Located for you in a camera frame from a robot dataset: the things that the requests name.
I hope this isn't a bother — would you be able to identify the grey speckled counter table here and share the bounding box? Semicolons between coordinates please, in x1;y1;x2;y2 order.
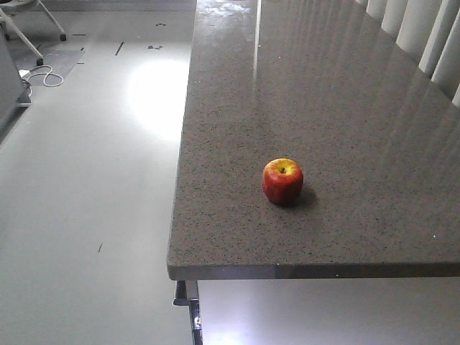
167;1;459;344

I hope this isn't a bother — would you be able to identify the grey cabinet at left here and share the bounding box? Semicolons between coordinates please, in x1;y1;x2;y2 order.
1;34;31;142

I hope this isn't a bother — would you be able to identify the white cable on floor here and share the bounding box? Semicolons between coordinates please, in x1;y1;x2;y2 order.
18;65;64;87

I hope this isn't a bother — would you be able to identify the red yellow apple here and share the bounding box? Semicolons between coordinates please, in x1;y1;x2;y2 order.
262;157;304;205

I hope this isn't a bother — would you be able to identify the white curtain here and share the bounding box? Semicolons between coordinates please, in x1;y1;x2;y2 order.
358;0;459;106

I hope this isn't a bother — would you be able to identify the white office chair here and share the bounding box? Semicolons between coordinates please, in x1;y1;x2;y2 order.
1;0;68;66

